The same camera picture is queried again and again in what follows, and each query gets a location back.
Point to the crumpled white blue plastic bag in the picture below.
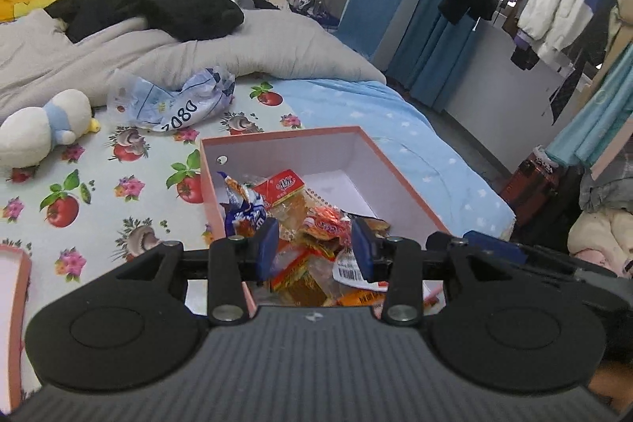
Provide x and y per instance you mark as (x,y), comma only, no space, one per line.
(173,105)

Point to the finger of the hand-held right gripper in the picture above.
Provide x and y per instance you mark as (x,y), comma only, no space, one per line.
(494,244)

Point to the blue chair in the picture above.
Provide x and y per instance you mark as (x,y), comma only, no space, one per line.
(371,11)

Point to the deep pink cardboard box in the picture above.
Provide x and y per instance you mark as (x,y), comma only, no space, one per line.
(346,160)

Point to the fruit print cloth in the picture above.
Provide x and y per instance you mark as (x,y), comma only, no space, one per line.
(99,224)

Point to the grey duvet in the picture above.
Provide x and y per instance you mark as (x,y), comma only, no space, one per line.
(272,46)

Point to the hanging teal garment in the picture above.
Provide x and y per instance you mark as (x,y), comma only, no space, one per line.
(603,115)

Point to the white blue penguin plush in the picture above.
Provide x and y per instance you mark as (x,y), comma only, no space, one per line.
(29,130)

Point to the blue curtain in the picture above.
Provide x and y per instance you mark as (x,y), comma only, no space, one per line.
(430,46)

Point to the black clothing heap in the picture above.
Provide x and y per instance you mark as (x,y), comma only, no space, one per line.
(188,11)

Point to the white low cabinet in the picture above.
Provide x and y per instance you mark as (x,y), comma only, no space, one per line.
(494,81)

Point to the red suitcase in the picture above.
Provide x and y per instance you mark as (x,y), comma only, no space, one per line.
(529,184)

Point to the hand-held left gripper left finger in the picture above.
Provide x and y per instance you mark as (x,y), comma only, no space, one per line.
(268,249)

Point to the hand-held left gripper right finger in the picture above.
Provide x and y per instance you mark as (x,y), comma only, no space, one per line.
(362,249)

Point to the shallow pink box lid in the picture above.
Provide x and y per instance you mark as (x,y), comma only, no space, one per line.
(22,303)

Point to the pile of assorted snack packets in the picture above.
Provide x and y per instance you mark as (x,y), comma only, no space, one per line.
(316,224)

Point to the cream clothing heap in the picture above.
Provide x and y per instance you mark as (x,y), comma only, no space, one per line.
(603,239)

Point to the light blue bedsheet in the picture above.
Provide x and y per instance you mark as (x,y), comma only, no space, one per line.
(420,145)

